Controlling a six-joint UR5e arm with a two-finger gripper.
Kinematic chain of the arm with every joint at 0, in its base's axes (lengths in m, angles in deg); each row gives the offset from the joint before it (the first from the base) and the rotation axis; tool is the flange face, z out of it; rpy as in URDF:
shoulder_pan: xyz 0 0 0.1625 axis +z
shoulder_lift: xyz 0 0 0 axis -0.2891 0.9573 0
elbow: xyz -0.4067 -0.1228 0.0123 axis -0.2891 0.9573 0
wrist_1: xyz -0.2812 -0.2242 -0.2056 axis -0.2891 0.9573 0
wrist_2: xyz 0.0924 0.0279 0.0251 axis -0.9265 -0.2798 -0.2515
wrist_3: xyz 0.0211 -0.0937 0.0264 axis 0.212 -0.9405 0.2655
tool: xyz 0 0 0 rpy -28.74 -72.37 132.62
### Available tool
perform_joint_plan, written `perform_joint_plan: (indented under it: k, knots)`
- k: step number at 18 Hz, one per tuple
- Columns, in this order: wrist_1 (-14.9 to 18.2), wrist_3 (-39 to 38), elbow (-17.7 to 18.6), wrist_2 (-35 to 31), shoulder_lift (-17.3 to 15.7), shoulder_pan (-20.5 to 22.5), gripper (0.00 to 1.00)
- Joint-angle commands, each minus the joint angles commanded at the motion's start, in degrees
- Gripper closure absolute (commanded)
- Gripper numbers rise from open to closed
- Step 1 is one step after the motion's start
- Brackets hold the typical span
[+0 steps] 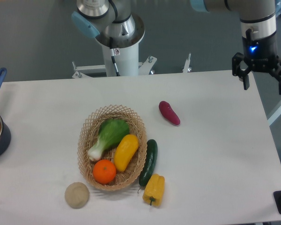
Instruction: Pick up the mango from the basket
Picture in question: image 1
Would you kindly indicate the white table leg frame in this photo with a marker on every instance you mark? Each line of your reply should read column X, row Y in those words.
column 274, row 114

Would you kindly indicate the woven wicker basket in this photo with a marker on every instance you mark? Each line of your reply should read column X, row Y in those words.
column 89, row 135

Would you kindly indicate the green cucumber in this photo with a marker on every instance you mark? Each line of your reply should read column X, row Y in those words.
column 150, row 162

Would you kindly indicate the yellow bell pepper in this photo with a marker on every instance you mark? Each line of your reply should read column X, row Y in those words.
column 154, row 190

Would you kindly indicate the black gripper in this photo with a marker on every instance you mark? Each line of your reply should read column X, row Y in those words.
column 259, row 56

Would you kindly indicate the beige steamed bun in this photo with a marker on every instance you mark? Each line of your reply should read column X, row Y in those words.
column 76, row 195

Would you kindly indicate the purple sweet potato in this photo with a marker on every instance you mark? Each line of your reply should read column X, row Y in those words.
column 168, row 113

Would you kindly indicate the orange fruit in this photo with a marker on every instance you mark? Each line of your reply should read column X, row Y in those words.
column 104, row 171

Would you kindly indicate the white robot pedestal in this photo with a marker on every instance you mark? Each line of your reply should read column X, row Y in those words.
column 127, row 60

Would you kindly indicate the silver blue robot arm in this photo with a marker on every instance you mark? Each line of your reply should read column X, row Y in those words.
column 258, row 26

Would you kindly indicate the green bok choy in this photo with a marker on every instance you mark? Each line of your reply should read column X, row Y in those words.
column 110, row 134

